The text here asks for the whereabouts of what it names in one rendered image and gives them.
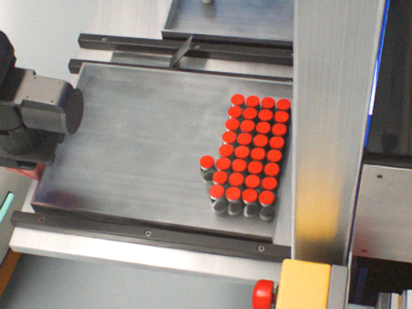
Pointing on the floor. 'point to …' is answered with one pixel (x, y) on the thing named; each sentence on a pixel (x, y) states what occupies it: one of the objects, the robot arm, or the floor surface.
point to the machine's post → (330, 120)
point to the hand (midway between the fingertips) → (39, 173)
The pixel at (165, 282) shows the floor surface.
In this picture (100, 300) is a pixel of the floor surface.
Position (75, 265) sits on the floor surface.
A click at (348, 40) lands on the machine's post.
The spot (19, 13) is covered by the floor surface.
